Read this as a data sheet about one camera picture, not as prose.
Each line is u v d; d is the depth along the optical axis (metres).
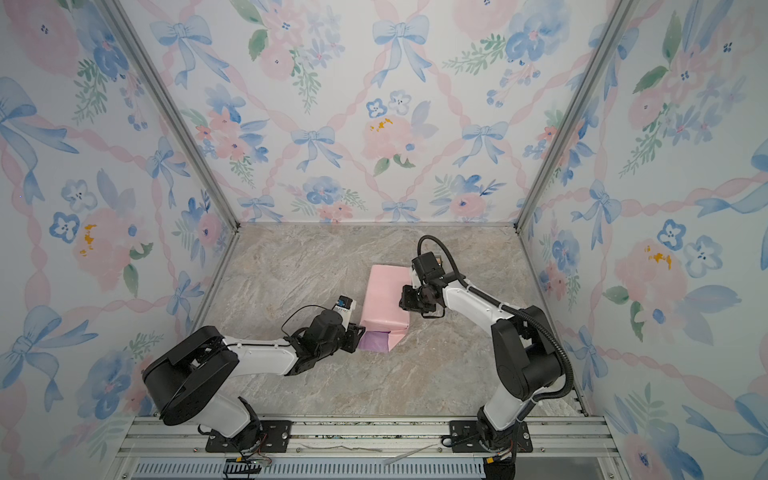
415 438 0.75
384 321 0.86
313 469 0.70
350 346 0.80
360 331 0.87
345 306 0.80
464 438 0.73
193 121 0.91
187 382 0.45
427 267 0.73
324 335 0.69
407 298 0.80
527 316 0.46
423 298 0.77
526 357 0.46
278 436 0.75
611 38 0.72
